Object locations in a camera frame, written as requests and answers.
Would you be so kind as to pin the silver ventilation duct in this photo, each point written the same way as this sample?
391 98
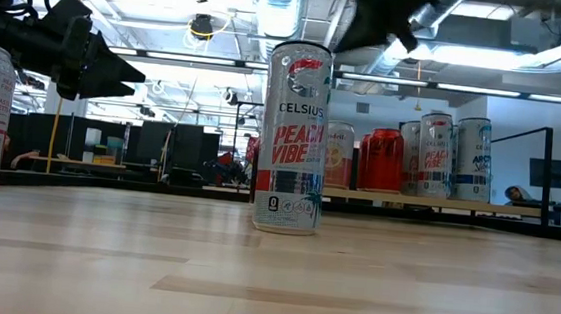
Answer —
279 6

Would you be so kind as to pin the bottle black cap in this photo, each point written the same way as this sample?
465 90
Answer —
473 159
293 138

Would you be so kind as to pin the red and black equipment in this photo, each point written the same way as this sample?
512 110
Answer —
227 168

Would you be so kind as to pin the small black ceiling-hung device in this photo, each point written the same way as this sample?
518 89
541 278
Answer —
231 98

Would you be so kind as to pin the white column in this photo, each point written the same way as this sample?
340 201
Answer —
66 105

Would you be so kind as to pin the ceiling light strip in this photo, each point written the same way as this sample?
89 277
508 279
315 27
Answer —
466 88
188 58

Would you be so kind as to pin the black aluminium rig frame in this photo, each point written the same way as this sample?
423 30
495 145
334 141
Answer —
108 184

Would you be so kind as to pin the person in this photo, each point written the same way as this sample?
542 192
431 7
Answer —
517 195

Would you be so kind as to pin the black partition panel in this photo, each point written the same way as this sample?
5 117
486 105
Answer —
61 135
181 149

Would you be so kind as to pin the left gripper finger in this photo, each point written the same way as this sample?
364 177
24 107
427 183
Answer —
110 61
110 91

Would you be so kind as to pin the wooden shelf with black frame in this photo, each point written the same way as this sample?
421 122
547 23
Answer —
457 205

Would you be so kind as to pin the clear bottle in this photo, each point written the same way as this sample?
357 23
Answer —
453 155

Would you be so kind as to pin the white box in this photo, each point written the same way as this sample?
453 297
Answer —
93 138

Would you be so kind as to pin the white and pink soda can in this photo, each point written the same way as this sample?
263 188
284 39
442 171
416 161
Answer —
339 156

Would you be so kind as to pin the wooden desk top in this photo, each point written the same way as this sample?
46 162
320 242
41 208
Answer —
79 162

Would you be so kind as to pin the black monitor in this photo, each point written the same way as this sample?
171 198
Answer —
554 173

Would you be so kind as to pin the teal box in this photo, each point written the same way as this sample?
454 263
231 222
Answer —
114 143

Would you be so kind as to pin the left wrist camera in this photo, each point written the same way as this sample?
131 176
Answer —
69 7

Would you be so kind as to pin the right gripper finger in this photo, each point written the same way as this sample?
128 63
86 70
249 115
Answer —
365 33
407 39

